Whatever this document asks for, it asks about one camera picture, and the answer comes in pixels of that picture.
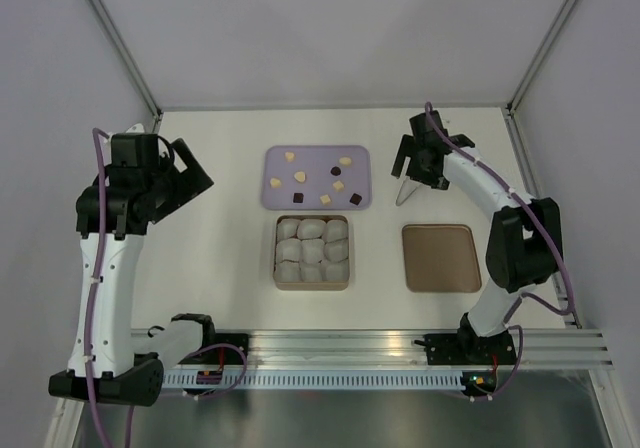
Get metal tongs white tips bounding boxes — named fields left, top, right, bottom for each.
left=395, top=177, right=421, bottom=207

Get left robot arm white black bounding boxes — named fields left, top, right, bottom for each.
left=48, top=132, right=218, bottom=407

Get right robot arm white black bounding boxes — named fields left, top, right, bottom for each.
left=391, top=105, right=566, bottom=366

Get dark square chocolate right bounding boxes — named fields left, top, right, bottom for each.
left=349, top=193, right=362, bottom=206

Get white heart chocolate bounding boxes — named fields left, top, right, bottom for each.
left=294, top=171, right=306, bottom=183

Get gold chocolate tin box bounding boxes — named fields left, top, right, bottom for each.
left=272, top=215, right=352, bottom=292

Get gold tin lid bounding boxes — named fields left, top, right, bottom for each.
left=401, top=224, right=482, bottom=294

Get lavender plastic tray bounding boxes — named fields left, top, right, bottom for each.
left=261, top=145, right=373, bottom=211

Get white paper cup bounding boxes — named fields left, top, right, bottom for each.
left=324, top=239, right=349, bottom=263
left=323, top=219, right=349, bottom=243
left=299, top=263, right=324, bottom=284
left=301, top=238, right=325, bottom=264
left=321, top=260, right=350, bottom=283
left=276, top=218, right=300, bottom=242
left=275, top=238, right=302, bottom=264
left=296, top=218, right=326, bottom=240
left=274, top=261, right=301, bottom=283

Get left aluminium frame post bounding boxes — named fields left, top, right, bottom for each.
left=85, top=0, right=162, bottom=122

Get aluminium frame post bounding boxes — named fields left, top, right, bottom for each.
left=85, top=0, right=162, bottom=122
left=505, top=0, right=582, bottom=116

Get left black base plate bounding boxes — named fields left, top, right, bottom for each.
left=181, top=332, right=250, bottom=368

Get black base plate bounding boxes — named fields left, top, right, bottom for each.
left=181, top=332, right=250, bottom=368
left=413, top=332, right=517, bottom=366

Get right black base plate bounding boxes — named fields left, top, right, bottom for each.
left=413, top=332, right=517, bottom=366

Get white slotted cable duct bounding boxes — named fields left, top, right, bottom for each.
left=163, top=368, right=463, bottom=391

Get aluminium mounting rail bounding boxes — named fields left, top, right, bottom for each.
left=127, top=328, right=615, bottom=372

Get right aluminium frame post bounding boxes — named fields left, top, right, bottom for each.
left=505, top=0, right=582, bottom=116

